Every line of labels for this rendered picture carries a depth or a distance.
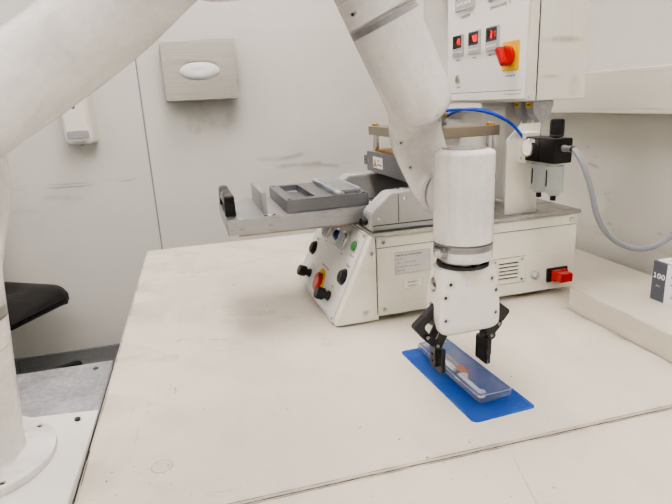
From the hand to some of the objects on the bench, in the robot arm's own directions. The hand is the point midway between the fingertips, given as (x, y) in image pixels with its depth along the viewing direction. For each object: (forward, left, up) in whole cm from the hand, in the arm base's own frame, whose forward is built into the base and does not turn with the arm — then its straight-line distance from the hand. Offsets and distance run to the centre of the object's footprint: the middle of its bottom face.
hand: (460, 356), depth 82 cm
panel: (-18, +40, -2) cm, 44 cm away
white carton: (+48, -1, +4) cm, 48 cm away
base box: (+10, +41, -1) cm, 42 cm away
